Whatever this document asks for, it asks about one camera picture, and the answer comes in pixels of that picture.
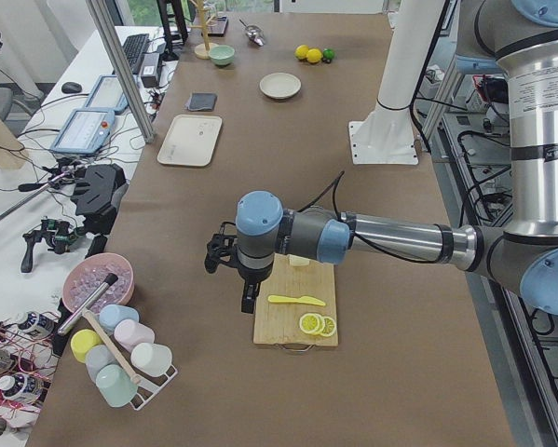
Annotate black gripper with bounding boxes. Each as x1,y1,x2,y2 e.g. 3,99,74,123
204,222,261,313

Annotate round cream plate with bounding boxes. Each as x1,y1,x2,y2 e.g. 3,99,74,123
259,72,302,100

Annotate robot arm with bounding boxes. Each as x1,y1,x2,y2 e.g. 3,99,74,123
204,1,558,316

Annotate cream rabbit serving tray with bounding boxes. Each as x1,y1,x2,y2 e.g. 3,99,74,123
157,115,223,168

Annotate black framed tray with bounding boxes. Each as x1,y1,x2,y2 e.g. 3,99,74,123
208,17,228,37

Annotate bamboo cutting board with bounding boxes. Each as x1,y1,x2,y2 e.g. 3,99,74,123
253,254,339,348

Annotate yellow plastic knife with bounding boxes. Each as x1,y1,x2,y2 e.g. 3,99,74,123
267,294,326,307

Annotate lemon slice front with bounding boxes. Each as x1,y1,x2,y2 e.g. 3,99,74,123
298,313,322,335

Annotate lemon slice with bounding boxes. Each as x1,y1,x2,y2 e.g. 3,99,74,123
298,313,322,335
323,317,337,337
316,316,328,338

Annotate lemon slice middle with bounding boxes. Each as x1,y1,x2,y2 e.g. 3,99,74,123
316,316,328,338

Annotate lemon slice back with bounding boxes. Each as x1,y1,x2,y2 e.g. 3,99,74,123
323,317,337,337

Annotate white cup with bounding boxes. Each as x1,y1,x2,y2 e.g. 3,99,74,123
130,343,172,377

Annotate pink cup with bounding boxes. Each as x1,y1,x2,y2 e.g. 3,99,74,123
114,318,155,353

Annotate steel black-tipped ice tongs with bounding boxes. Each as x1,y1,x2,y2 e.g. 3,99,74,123
57,273,118,336

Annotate white cup rack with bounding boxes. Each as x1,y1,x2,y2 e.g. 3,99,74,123
129,365,180,411

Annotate blue cup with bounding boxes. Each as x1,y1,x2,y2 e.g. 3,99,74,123
99,304,140,334

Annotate pink bowl of ice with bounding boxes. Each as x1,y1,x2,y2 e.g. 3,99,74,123
62,252,134,314

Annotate mint cup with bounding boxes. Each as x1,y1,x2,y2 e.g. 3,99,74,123
95,364,138,408

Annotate grey cup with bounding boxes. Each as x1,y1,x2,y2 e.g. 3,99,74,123
85,345,117,383

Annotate yellow cup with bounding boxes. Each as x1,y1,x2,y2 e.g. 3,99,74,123
70,329,102,363

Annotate folded grey cloth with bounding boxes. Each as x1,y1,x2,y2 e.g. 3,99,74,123
185,92,217,112

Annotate near teach pendant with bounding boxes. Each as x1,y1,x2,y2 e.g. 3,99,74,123
49,108,116,156

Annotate teach pendant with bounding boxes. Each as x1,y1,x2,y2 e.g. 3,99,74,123
49,108,116,156
84,74,128,114

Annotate mint green bowl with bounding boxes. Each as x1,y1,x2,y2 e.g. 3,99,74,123
209,45,236,67

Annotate far teach pendant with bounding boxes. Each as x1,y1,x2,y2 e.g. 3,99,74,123
84,74,128,114

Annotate yellow lemon near lime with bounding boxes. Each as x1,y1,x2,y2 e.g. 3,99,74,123
306,47,323,64

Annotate yellow lemon near plate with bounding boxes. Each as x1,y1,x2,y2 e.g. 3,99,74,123
294,45,309,61

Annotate wooden cup tree stand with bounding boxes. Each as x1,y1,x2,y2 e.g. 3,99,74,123
190,0,217,60

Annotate green lime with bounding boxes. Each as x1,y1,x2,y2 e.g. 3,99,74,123
322,48,335,61

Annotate steel ice scoop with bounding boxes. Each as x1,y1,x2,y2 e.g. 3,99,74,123
239,19,266,47

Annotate black keyboard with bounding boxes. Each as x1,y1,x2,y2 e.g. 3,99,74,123
122,34,149,75

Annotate black computer mouse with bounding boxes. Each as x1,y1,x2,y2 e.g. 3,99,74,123
61,81,83,94

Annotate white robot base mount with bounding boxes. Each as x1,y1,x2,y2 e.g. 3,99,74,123
349,0,447,165

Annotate aluminium frame post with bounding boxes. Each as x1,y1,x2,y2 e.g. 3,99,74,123
86,0,155,143

